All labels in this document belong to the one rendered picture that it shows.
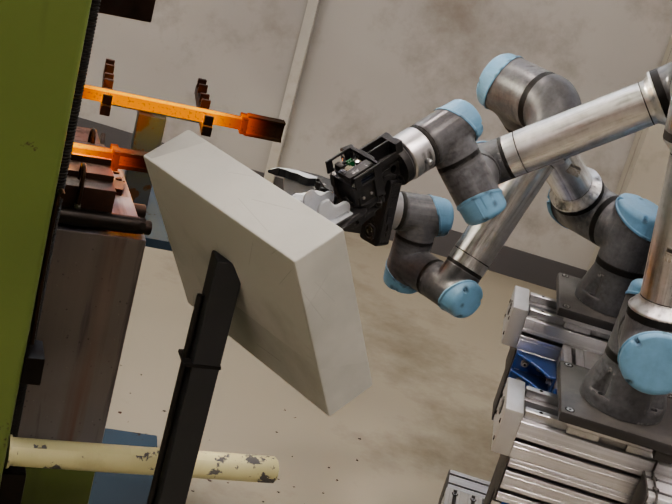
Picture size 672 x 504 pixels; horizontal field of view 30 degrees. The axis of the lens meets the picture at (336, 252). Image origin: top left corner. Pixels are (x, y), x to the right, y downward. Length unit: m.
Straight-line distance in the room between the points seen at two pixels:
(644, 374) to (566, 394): 0.23
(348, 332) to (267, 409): 2.01
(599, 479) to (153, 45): 3.37
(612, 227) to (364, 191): 0.89
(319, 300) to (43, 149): 0.44
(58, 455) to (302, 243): 0.67
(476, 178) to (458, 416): 1.98
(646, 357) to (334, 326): 0.62
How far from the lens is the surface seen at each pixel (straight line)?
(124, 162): 2.23
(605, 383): 2.24
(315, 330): 1.58
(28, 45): 1.69
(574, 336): 2.71
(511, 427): 2.24
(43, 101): 1.72
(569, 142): 2.10
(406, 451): 3.62
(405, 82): 5.03
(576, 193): 2.67
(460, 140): 1.99
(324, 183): 2.32
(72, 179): 2.13
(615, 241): 2.66
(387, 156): 1.92
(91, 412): 2.26
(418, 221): 2.37
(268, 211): 1.58
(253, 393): 3.69
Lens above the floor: 1.71
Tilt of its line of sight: 20 degrees down
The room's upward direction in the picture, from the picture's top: 16 degrees clockwise
